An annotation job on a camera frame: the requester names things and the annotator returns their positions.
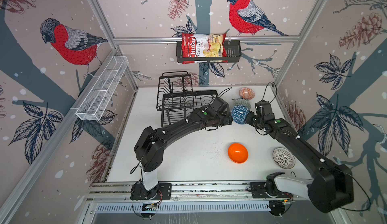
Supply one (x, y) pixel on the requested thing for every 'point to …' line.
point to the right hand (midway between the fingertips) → (244, 118)
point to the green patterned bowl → (241, 101)
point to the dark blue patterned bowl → (239, 114)
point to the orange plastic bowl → (238, 153)
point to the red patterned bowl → (247, 93)
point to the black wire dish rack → (176, 99)
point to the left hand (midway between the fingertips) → (230, 120)
